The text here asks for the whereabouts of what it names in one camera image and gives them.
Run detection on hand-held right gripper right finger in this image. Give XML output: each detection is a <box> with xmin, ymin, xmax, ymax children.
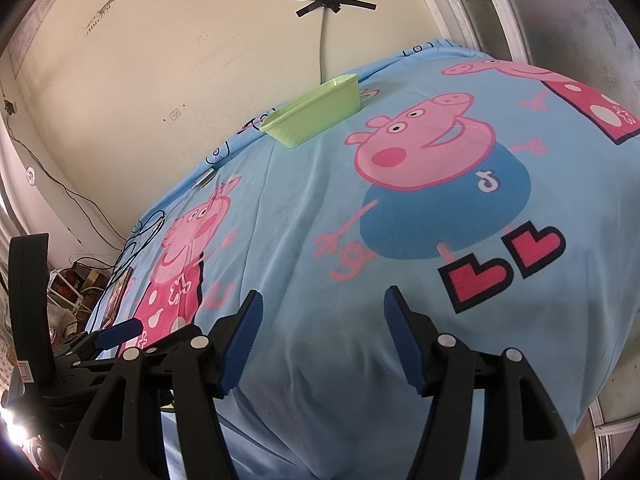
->
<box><xmin>384</xmin><ymin>286</ymin><xmax>583</xmax><ymax>480</ymax></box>

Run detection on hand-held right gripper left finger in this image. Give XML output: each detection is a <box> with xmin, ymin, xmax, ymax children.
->
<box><xmin>60</xmin><ymin>291</ymin><xmax>264</xmax><ymax>480</ymax></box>

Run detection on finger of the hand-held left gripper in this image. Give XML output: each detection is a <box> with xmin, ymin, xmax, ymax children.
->
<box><xmin>95</xmin><ymin>319</ymin><xmax>151</xmax><ymax>361</ymax></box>

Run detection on green plastic basin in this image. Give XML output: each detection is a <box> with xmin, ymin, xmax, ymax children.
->
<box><xmin>258</xmin><ymin>74</ymin><xmax>362</xmax><ymax>149</ymax></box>

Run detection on dark smartphone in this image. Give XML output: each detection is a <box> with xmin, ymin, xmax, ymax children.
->
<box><xmin>101</xmin><ymin>266</ymin><xmax>134</xmax><ymax>328</ymax></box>

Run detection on blue cartoon pig printed blanket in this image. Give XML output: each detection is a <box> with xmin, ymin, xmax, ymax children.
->
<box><xmin>87</xmin><ymin>37</ymin><xmax>640</xmax><ymax>480</ymax></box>

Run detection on white framed window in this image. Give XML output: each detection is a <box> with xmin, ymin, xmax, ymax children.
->
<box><xmin>400</xmin><ymin>0</ymin><xmax>640</xmax><ymax>96</ymax></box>

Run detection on white wire rack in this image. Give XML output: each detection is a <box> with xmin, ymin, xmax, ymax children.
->
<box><xmin>47</xmin><ymin>257</ymin><xmax>118</xmax><ymax>333</ymax></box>

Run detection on black wall cable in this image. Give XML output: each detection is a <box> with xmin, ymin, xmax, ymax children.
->
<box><xmin>2</xmin><ymin>100</ymin><xmax>126</xmax><ymax>251</ymax></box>

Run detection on grey wall cable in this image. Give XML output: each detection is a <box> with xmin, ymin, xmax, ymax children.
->
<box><xmin>318</xmin><ymin>0</ymin><xmax>333</xmax><ymax>83</ymax></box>

